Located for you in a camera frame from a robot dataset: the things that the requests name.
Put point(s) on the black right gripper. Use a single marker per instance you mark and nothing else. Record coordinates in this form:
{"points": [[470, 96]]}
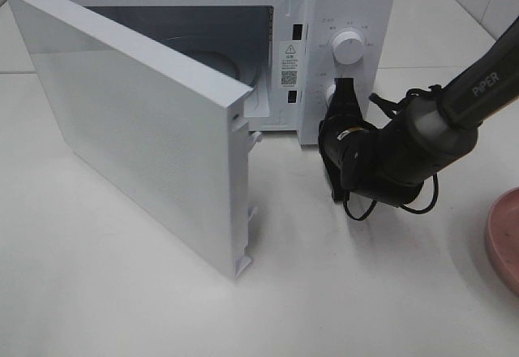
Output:
{"points": [[348, 147]]}

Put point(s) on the white microwave door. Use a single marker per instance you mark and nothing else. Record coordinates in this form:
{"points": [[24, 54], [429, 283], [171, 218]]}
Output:
{"points": [[166, 130]]}

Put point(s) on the pink round plate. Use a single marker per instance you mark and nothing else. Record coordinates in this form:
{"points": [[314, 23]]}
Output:
{"points": [[501, 238]]}

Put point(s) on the white microwave oven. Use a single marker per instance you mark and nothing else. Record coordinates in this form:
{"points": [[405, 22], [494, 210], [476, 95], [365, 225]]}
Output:
{"points": [[256, 28]]}

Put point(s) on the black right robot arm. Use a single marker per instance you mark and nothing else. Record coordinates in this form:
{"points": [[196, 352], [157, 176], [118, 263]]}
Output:
{"points": [[427, 131]]}

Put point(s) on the white lower microwave knob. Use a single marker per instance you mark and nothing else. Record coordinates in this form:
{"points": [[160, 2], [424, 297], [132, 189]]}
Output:
{"points": [[329, 93]]}

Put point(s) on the white microwave knob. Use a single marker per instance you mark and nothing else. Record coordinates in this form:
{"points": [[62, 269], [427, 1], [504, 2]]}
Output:
{"points": [[348, 46], [329, 93]]}

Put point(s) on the white upper microwave knob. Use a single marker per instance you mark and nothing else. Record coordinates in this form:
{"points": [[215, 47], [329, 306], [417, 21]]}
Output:
{"points": [[348, 46]]}

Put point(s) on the white warning label sticker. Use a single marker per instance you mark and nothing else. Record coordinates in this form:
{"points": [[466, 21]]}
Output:
{"points": [[288, 63]]}

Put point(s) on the glass microwave turntable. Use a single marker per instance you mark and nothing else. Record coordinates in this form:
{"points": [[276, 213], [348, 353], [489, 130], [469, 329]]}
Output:
{"points": [[233, 64]]}

